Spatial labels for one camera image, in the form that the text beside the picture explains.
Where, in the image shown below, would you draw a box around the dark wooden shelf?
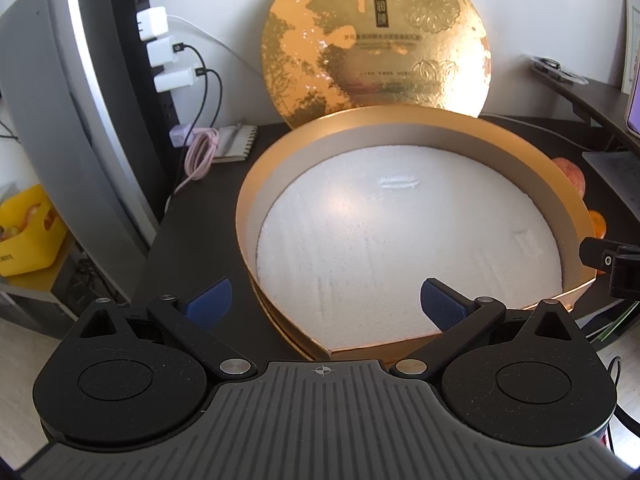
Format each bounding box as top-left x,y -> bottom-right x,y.
524,54 -> 640,154

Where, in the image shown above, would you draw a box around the round gold box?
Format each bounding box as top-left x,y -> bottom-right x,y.
235,105 -> 598,363

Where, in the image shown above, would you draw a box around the glass dish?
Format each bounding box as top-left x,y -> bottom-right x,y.
530,54 -> 589,85

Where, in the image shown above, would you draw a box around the grey monitor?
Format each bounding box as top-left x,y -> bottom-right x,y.
0,0 -> 162,248

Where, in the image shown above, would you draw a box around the green papers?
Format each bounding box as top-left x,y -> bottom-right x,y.
585,300 -> 640,345

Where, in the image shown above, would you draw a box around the red apple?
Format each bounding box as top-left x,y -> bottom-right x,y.
551,156 -> 587,200

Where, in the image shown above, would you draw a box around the grey side table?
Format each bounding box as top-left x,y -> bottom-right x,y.
0,240 -> 77,319

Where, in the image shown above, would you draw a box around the yellow basket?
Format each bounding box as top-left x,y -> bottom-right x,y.
0,184 -> 69,277

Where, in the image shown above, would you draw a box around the orange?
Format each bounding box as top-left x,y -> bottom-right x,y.
587,209 -> 608,240

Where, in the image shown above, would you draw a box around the black charger cable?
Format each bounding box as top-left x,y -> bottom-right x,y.
202,67 -> 224,132
184,44 -> 209,77

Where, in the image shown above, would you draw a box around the white cable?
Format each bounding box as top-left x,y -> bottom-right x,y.
167,14 -> 266,77

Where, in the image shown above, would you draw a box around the round gold lid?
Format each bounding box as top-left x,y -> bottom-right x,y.
261,0 -> 494,133

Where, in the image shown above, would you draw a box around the white charger plug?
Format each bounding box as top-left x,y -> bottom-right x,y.
154,65 -> 206,94
136,6 -> 169,42
146,36 -> 187,68

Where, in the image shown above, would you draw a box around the purple charger plug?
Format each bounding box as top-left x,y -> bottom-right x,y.
169,122 -> 194,149

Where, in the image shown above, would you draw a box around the pink cable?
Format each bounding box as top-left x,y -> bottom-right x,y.
172,127 -> 221,196

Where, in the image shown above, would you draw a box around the spiral notepad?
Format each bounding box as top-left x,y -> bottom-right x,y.
212,124 -> 259,164

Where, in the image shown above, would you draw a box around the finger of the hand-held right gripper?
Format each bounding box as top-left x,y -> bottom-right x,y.
579,237 -> 622,276

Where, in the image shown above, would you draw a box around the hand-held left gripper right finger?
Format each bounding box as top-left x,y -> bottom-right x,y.
389,278 -> 587,380

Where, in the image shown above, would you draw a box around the white foam insert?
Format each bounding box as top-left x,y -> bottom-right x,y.
256,147 -> 564,352

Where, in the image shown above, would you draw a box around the phone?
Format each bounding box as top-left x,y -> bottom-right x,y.
625,84 -> 640,137

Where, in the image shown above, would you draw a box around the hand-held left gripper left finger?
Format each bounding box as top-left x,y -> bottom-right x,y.
64,278 -> 258,382

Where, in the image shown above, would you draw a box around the pen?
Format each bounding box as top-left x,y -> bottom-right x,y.
222,120 -> 245,157

